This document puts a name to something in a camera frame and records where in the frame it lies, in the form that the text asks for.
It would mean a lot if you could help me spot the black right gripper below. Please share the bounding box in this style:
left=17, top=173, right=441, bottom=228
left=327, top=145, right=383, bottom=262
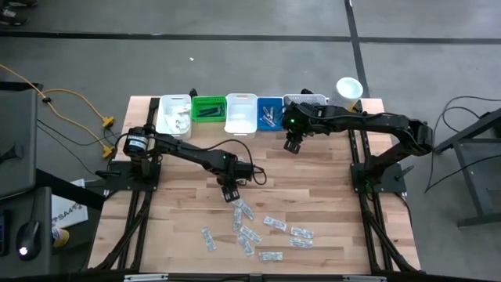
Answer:
left=283, top=127, right=312, bottom=155

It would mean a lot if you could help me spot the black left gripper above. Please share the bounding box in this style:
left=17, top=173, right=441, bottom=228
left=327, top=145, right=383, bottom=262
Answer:
left=216, top=174, right=247, bottom=203

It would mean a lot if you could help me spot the clear vanity pack bag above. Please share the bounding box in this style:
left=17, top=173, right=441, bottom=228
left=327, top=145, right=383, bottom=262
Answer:
left=166, top=102, right=192, bottom=118
left=164, top=113, right=192, bottom=134

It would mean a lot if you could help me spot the blue plastic basket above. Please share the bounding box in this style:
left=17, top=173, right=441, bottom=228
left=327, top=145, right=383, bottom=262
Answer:
left=257, top=96, right=286, bottom=132

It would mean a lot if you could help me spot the white perforated plastic basket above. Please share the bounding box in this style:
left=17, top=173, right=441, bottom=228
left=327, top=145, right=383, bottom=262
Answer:
left=282, top=92, right=328, bottom=107

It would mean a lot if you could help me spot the white plastic bin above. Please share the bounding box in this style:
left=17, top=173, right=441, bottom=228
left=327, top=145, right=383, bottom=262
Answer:
left=155, top=93, right=193, bottom=141
left=224, top=92, right=260, bottom=139

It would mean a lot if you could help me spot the white paper cup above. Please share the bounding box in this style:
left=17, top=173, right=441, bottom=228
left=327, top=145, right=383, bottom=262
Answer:
left=330, top=76, right=364, bottom=112

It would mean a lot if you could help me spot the green plastic basket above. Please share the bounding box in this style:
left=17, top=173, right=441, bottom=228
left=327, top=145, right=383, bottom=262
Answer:
left=191, top=96, right=228, bottom=123

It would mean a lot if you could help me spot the black diagonal desk bar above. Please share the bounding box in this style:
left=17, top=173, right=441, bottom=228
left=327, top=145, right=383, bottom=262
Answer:
left=34, top=168, right=106, bottom=212

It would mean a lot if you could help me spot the white printed paper sheet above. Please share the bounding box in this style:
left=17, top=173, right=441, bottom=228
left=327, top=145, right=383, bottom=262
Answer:
left=50, top=179, right=89, bottom=230

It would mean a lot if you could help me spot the yellow and white object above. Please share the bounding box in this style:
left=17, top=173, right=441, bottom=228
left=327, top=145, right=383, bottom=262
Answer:
left=52, top=228, right=70, bottom=249

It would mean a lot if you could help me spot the black desk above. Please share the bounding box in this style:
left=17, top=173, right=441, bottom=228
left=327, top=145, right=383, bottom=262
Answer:
left=0, top=186, right=53, bottom=277

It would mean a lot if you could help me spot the black computer mouse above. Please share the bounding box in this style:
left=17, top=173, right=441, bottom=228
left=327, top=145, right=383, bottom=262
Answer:
left=15, top=221, right=41, bottom=262

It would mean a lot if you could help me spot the person's shoe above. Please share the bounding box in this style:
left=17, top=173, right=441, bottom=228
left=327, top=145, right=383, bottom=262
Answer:
left=0, top=0, right=39, bottom=9
left=0, top=6, right=28, bottom=27

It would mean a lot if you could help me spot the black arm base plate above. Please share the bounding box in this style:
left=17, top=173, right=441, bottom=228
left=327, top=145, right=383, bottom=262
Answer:
left=95, top=159, right=162, bottom=193
left=349, top=162, right=409, bottom=196

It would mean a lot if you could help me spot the black aluminium table frame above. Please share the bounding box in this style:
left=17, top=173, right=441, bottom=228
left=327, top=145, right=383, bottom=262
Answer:
left=90, top=96, right=162, bottom=272
left=344, top=99, right=423, bottom=273

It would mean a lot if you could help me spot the black desk frame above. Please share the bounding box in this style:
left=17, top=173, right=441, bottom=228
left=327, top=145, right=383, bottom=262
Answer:
left=433, top=107, right=501, bottom=228

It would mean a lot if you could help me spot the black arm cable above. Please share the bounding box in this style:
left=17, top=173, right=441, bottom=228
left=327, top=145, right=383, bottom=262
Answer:
left=37, top=119, right=130, bottom=150

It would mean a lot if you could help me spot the yellow extension cable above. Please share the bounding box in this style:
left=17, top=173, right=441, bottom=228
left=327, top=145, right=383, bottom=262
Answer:
left=0, top=63, right=117, bottom=157

